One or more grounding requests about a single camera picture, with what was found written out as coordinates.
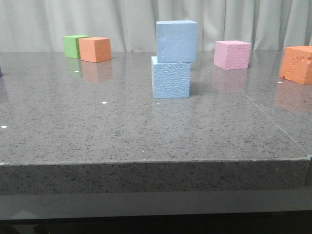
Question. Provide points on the smooth orange foam cube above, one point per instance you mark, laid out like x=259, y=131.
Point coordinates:
x=95, y=49

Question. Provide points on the textured light blue foam cube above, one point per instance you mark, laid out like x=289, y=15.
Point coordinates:
x=170, y=80

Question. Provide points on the grey curtain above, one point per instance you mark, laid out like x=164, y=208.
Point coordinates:
x=39, y=25

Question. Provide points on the dented orange foam cube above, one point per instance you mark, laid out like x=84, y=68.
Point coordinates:
x=297, y=64

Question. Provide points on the green foam cube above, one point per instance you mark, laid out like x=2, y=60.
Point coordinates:
x=71, y=45

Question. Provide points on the pink foam cube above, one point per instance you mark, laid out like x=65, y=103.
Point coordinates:
x=232, y=54

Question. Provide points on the smooth light blue foam cube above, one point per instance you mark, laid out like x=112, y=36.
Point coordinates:
x=176, y=41

